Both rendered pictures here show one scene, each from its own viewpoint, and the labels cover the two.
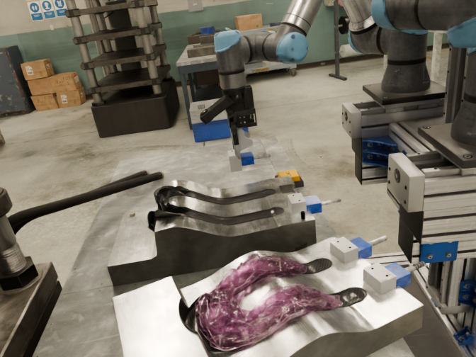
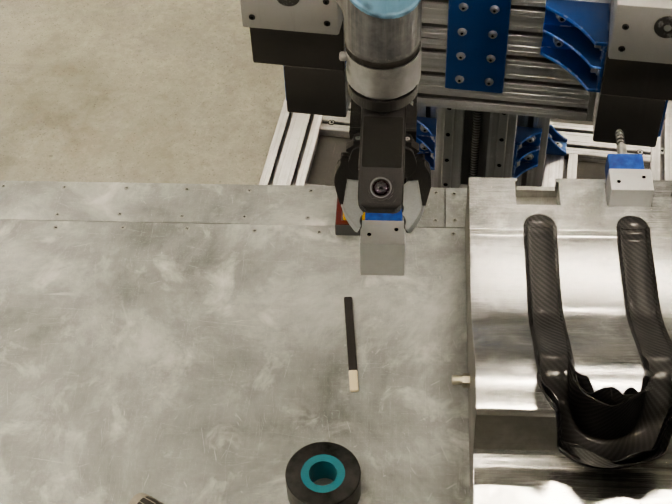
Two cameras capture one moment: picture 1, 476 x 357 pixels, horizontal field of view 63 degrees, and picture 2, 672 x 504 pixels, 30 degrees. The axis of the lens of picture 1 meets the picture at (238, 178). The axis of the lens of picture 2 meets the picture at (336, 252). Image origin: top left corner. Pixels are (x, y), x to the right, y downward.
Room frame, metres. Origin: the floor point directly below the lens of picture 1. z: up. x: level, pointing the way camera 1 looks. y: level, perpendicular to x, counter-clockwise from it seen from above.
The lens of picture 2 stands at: (1.06, 0.94, 1.98)
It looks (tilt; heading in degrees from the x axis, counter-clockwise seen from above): 48 degrees down; 278
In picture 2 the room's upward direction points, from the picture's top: 3 degrees counter-clockwise
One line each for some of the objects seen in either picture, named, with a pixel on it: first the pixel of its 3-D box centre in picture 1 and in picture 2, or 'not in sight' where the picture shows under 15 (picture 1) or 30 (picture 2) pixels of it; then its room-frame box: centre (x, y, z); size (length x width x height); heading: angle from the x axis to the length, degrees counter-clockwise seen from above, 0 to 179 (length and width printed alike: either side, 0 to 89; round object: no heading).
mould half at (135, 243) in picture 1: (210, 217); (589, 353); (0.90, 0.09, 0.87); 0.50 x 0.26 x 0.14; 93
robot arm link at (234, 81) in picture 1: (232, 80); (380, 63); (1.14, -0.03, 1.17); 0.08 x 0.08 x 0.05
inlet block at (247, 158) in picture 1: (249, 158); (383, 217); (1.14, -0.05, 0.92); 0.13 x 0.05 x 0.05; 93
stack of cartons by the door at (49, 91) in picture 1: (54, 83); not in sight; (7.19, 2.97, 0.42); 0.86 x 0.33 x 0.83; 89
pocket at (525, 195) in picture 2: (289, 194); (536, 201); (0.96, -0.14, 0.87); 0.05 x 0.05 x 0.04; 3
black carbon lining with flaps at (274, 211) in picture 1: (212, 202); (603, 315); (0.89, 0.07, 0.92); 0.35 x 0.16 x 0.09; 93
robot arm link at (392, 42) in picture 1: (405, 35); not in sight; (1.29, -0.59, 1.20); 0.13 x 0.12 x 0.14; 27
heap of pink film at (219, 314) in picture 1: (262, 291); not in sight; (0.56, -0.01, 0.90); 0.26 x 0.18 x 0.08; 110
